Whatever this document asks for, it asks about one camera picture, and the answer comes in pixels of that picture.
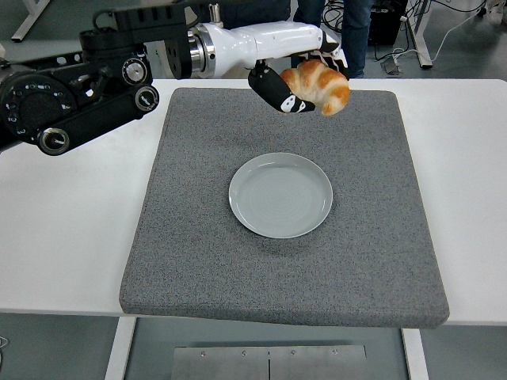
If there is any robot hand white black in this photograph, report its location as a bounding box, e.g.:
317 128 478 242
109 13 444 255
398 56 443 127
201 21 351 116

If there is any croissant bread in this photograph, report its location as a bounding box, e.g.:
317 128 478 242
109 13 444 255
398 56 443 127
279 59 352 117

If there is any round grey plate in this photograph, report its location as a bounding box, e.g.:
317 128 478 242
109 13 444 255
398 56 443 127
228 152 334 240

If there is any grey metal plate with screws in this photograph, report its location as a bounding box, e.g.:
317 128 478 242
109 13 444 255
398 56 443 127
170 344 369 380

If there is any black equipment box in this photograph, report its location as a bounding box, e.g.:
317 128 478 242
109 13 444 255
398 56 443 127
368 0 409 47

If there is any grey power strip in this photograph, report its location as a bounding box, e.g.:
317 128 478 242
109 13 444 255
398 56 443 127
380 55 404 75

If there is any grey speckled mat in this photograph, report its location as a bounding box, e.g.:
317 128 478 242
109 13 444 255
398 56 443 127
119 86 452 331

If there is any white table leg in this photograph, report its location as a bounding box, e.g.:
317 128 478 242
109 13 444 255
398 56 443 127
103 315 138 380
400 327 430 380

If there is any black cable bundle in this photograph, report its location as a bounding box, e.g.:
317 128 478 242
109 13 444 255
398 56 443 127
321 0 346 33

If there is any white desk frame leg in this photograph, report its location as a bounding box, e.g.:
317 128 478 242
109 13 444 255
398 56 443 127
10 0 51 43
406 0 433 70

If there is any white cable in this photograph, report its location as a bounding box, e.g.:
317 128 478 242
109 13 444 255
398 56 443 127
379 7 490 64

